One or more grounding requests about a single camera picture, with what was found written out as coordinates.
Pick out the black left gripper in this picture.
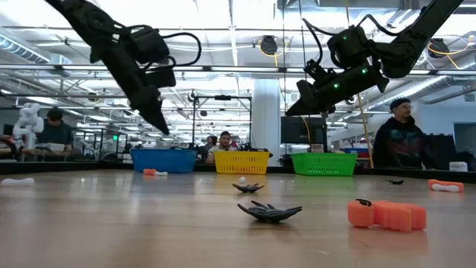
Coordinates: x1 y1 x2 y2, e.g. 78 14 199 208
97 39 171 135

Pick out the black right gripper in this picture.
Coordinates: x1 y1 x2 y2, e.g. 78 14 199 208
285 61 390 117

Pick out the green plastic basket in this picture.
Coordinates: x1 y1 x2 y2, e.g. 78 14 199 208
291 152 358 177

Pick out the black display screen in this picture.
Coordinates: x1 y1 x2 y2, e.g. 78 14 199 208
280 115 328 152

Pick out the white pillar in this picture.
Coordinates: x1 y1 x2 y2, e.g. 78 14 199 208
252 78 282 167

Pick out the blue plastic basket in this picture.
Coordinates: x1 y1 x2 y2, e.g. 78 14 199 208
129 148 198 174

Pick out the yellow plastic basket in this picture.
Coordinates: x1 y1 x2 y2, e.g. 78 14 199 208
213 150 271 175

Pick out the white robot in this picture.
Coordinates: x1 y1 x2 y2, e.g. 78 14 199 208
13 103 45 150

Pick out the orange foam block toy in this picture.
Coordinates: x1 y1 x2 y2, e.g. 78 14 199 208
347 198 428 233

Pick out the black ceiling cable reel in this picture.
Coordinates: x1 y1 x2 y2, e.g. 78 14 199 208
429 38 450 59
259 35 279 56

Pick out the yellow cable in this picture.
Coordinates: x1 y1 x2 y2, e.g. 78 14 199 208
355 92 375 169

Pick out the black stand frame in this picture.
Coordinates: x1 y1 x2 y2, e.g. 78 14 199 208
192 95 253 150

